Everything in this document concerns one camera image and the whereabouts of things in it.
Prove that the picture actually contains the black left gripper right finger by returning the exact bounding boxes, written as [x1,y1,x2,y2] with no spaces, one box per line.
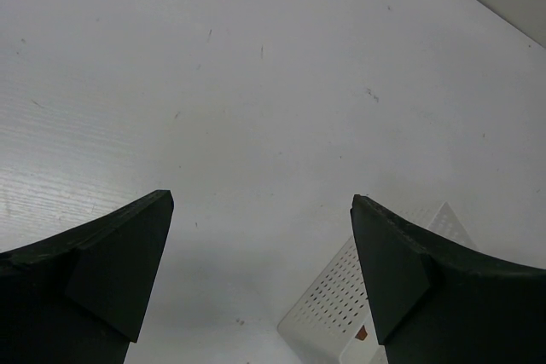
[351,195,545,363]

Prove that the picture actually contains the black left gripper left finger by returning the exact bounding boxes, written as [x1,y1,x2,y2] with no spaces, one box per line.
[1,190,173,363]

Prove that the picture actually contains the brown wedge wood block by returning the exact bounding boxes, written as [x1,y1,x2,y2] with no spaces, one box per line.
[355,326,368,341]

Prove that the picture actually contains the white perforated plastic basket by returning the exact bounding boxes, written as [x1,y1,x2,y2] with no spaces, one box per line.
[276,200,478,364]

